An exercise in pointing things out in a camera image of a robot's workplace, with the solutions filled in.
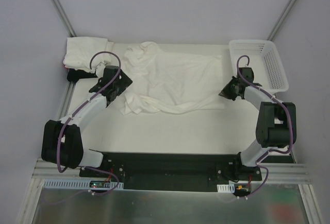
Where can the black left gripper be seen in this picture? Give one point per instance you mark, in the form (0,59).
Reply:
(123,82)

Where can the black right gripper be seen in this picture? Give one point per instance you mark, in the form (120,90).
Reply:
(229,90)

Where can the white t shirt red print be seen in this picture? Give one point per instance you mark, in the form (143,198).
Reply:
(169,82)

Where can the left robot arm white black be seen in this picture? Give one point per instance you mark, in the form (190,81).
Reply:
(62,139)

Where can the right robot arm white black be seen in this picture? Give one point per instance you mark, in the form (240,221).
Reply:
(276,123)

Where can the white plastic basket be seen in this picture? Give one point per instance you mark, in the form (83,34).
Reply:
(262,56)

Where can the folded black t shirt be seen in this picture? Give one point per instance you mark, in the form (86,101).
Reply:
(75,75)

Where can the folded white t shirt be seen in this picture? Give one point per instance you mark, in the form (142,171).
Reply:
(80,51)

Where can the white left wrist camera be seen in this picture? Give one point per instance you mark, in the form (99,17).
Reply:
(99,70)

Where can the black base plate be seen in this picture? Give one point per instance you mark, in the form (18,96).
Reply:
(171,183)

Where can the aluminium front rail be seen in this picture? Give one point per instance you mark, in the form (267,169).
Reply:
(276,173)

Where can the white slotted cable duct right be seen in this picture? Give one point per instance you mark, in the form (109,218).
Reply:
(233,188)

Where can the white slotted cable duct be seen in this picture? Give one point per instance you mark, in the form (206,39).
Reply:
(81,184)
(233,188)

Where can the white slotted cable duct left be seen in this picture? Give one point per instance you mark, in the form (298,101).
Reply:
(81,184)

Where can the aluminium frame post left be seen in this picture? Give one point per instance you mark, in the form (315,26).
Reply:
(63,17)

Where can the aluminium frame post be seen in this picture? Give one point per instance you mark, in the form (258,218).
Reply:
(63,17)
(281,19)

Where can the aluminium frame post right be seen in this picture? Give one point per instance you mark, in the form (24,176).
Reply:
(281,19)

